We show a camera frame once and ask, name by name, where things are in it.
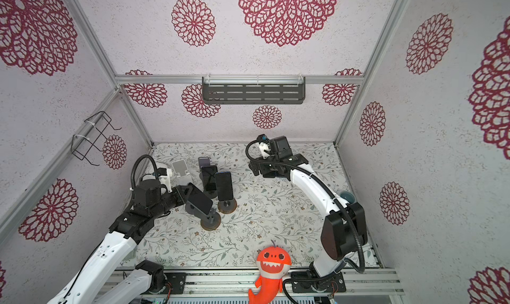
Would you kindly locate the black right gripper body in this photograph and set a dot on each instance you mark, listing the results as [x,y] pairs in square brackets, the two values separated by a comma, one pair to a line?
[263,168]

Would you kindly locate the red shark plush toy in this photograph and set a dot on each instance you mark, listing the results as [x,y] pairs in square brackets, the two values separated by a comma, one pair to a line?
[273,264]

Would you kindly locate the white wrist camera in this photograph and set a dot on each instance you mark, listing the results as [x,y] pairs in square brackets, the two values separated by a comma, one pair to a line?
[264,146]
[164,175]

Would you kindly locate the black wire wall rack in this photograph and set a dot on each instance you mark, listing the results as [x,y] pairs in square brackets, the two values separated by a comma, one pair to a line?
[82,144]

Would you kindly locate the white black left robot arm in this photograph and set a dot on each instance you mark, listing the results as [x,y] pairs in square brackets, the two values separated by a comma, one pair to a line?
[152,200]

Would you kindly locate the teal ceramic cup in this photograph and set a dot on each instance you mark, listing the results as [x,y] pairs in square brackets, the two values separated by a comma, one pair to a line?
[348,196]

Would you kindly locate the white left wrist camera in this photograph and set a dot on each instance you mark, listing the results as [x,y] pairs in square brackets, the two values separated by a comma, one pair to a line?
[164,175]

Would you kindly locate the grey wall shelf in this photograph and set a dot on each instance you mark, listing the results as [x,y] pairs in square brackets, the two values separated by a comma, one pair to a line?
[254,91]

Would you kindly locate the phone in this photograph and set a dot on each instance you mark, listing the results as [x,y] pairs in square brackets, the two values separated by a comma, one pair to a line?
[208,177]
[224,186]
[198,204]

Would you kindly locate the front round stand base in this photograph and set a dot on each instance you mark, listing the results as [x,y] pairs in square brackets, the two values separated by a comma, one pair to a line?
[211,223]

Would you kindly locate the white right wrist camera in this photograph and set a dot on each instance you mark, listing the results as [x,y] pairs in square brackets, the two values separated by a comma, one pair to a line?
[264,146]

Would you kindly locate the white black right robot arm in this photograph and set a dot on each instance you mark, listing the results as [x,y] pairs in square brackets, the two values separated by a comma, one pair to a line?
[344,230]

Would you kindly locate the white empty phone stand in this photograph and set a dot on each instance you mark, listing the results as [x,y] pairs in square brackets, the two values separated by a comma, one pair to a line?
[182,174]

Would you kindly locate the middle round stand base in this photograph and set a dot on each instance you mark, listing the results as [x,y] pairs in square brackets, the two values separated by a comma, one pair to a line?
[227,206]

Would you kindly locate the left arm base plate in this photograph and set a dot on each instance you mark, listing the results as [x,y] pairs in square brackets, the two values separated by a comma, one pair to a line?
[168,283]

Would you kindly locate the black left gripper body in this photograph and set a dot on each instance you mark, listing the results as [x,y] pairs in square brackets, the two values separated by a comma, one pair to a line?
[178,198]

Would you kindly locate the round stand base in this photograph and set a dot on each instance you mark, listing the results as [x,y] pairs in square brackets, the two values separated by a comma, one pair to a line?
[227,206]
[211,223]

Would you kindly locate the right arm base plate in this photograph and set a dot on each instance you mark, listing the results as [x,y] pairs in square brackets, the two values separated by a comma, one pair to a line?
[304,282]

